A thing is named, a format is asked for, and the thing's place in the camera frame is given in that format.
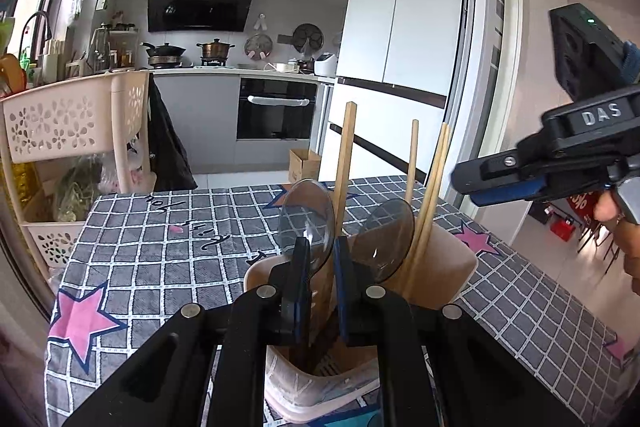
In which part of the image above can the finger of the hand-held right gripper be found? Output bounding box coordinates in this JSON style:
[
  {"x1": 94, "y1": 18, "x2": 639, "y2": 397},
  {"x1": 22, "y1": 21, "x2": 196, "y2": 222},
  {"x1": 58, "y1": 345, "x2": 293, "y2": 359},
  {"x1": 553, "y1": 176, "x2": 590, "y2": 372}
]
[
  {"x1": 452, "y1": 149, "x2": 551, "y2": 196},
  {"x1": 472, "y1": 164, "x2": 615, "y2": 208}
]

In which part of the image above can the yellow oil bottle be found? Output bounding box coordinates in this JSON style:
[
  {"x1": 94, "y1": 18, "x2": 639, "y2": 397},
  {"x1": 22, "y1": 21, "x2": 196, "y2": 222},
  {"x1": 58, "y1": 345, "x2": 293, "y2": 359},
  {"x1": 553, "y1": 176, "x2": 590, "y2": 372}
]
[{"x1": 0, "y1": 159, "x2": 41, "y2": 223}]

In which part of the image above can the black hanging bag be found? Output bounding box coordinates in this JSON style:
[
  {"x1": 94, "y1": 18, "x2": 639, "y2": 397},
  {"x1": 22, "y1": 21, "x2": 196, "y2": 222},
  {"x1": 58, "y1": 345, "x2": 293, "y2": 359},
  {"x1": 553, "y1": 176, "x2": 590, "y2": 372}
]
[{"x1": 147, "y1": 74, "x2": 198, "y2": 192}]

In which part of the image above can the cream plastic storage trolley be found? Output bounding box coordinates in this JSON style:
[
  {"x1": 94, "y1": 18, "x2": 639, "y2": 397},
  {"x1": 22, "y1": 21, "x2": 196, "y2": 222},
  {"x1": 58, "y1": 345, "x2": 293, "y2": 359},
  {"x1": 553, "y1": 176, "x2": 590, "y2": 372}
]
[{"x1": 0, "y1": 69, "x2": 153, "y2": 268}]

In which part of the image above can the copper cooking pot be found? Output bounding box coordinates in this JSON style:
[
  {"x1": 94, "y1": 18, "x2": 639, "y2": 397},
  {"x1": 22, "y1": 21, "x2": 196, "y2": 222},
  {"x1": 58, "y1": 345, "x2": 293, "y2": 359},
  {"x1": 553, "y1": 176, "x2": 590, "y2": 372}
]
[{"x1": 196, "y1": 38, "x2": 237, "y2": 64}]

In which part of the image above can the translucent grey spoon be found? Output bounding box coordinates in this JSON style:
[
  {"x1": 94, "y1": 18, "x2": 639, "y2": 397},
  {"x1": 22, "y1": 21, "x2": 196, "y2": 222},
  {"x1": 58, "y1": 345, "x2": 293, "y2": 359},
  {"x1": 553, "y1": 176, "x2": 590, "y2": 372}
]
[
  {"x1": 352, "y1": 198, "x2": 417, "y2": 284},
  {"x1": 277, "y1": 179, "x2": 337, "y2": 278}
]

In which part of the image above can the wooden chopstick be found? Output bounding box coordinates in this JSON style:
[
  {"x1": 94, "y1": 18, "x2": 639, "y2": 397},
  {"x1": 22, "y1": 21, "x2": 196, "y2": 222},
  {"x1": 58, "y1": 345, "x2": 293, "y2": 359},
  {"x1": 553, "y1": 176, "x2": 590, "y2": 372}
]
[
  {"x1": 404, "y1": 119, "x2": 420, "y2": 208},
  {"x1": 320, "y1": 102, "x2": 359, "y2": 323},
  {"x1": 410, "y1": 126, "x2": 454, "y2": 303},
  {"x1": 402, "y1": 123, "x2": 450, "y2": 303}
]

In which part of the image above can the cream plastic utensil holder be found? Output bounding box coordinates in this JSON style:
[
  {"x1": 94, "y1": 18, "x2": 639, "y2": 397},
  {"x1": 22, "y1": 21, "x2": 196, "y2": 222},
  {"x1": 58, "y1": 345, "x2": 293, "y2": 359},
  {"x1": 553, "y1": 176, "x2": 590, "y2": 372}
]
[{"x1": 243, "y1": 222, "x2": 478, "y2": 425}]

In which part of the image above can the red canister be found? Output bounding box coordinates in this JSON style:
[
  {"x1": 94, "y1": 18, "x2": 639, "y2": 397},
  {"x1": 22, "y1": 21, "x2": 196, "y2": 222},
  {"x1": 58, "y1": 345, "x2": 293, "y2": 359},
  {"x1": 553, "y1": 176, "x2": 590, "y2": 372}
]
[{"x1": 550, "y1": 214, "x2": 576, "y2": 242}]

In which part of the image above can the round dark divided tray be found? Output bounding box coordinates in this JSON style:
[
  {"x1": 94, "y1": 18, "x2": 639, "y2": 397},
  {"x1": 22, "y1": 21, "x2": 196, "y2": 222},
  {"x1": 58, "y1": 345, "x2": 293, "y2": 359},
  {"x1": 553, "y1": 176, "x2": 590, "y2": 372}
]
[{"x1": 292, "y1": 23, "x2": 324, "y2": 52}]

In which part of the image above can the round steamer rack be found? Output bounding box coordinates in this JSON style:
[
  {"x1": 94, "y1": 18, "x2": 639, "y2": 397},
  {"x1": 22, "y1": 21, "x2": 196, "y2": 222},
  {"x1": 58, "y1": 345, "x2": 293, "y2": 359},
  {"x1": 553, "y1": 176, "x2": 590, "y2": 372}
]
[{"x1": 245, "y1": 33, "x2": 273, "y2": 62}]

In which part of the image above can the person's right hand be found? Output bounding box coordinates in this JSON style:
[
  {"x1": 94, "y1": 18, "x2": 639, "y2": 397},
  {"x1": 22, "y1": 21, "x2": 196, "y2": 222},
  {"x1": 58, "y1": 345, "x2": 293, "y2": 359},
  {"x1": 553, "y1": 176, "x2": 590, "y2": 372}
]
[{"x1": 594, "y1": 191, "x2": 623, "y2": 224}]

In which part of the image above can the glass kettle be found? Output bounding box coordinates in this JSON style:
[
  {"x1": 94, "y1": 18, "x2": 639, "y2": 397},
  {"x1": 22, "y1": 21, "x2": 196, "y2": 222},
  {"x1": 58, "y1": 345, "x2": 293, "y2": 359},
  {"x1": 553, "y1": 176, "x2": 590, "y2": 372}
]
[{"x1": 90, "y1": 23, "x2": 113, "y2": 72}]

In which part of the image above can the black built-in oven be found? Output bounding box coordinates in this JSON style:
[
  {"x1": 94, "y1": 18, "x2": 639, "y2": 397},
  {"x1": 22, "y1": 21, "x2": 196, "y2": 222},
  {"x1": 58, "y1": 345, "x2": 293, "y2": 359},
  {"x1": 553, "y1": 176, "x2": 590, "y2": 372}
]
[{"x1": 236, "y1": 77, "x2": 318, "y2": 142}]

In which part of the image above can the black range hood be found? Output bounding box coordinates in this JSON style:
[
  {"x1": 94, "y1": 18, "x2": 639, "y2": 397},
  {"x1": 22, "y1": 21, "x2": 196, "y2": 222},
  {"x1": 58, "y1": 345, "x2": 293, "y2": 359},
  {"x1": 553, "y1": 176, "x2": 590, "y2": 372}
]
[{"x1": 147, "y1": 0, "x2": 260, "y2": 34}]

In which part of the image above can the black kitchen faucet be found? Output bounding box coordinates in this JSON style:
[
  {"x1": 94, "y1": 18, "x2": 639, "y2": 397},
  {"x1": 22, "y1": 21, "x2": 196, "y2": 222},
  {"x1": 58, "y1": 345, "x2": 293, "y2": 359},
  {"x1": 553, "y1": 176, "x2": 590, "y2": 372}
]
[{"x1": 22, "y1": 11, "x2": 51, "y2": 58}]

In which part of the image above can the white rice cooker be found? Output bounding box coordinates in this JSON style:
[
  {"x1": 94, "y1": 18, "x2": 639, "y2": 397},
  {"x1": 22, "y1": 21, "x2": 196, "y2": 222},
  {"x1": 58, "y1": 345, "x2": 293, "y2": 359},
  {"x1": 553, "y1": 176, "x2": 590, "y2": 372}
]
[{"x1": 312, "y1": 53, "x2": 338, "y2": 78}]

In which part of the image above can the grey checked star tablecloth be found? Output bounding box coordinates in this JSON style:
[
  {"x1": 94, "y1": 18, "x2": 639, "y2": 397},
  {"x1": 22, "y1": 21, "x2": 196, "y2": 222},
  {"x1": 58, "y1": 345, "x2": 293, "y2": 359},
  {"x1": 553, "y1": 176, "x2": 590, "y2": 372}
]
[{"x1": 44, "y1": 175, "x2": 636, "y2": 427}]

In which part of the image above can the white refrigerator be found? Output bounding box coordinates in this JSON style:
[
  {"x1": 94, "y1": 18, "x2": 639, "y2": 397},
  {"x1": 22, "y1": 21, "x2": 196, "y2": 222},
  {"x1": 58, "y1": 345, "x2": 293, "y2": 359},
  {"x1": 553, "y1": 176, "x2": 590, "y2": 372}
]
[{"x1": 317, "y1": 0, "x2": 476, "y2": 208}]

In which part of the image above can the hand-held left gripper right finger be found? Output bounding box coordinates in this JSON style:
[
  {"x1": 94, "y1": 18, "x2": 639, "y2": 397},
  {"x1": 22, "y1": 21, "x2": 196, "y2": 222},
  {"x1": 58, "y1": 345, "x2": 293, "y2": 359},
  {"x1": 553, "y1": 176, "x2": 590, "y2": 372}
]
[{"x1": 332, "y1": 234, "x2": 583, "y2": 427}]

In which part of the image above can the cardboard box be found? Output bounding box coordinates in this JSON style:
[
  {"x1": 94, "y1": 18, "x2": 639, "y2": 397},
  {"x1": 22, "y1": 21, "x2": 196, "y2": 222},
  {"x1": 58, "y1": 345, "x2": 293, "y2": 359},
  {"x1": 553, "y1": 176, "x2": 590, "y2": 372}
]
[{"x1": 288, "y1": 148, "x2": 323, "y2": 184}]

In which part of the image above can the black wok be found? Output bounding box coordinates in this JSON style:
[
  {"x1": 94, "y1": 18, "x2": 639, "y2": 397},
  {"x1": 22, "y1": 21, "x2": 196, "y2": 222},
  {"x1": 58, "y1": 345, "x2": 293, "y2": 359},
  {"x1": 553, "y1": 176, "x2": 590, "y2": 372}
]
[{"x1": 140, "y1": 42, "x2": 187, "y2": 68}]

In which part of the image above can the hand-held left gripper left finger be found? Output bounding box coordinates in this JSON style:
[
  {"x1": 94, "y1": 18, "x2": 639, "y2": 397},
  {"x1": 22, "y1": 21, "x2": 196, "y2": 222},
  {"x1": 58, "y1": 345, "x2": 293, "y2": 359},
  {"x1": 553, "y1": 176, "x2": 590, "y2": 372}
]
[{"x1": 62, "y1": 237, "x2": 313, "y2": 427}]

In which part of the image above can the bag of vegetables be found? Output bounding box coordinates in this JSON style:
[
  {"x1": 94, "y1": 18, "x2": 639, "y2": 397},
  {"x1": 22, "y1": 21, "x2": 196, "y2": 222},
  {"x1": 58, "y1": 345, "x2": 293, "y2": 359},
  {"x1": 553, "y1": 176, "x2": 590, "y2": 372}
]
[{"x1": 52, "y1": 154, "x2": 108, "y2": 223}]

